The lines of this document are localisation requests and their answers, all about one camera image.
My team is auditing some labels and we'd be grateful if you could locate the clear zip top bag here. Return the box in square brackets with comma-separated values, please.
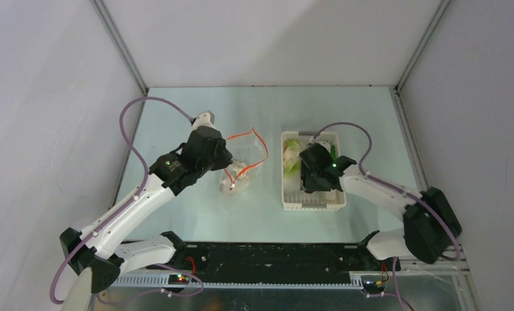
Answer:
[219, 128, 269, 195]

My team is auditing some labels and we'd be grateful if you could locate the green bok choy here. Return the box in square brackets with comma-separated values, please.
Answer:
[330, 144, 338, 160]

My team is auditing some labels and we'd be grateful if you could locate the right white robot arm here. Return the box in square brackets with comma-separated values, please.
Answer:
[299, 143, 462, 271]

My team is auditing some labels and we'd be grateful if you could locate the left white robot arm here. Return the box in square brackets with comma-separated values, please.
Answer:
[59, 126, 232, 294]

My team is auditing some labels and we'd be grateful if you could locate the pale green cabbage leaf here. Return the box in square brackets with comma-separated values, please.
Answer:
[283, 159, 301, 177]

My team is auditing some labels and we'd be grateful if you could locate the white plastic basket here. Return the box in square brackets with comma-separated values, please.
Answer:
[281, 131, 347, 211]

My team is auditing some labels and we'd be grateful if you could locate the small cabbage leaf piece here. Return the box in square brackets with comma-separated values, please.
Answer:
[284, 138, 302, 149]

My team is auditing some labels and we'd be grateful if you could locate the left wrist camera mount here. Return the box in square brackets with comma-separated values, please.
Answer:
[191, 111, 215, 130]

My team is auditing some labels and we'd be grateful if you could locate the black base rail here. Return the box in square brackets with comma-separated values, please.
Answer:
[167, 242, 401, 285]

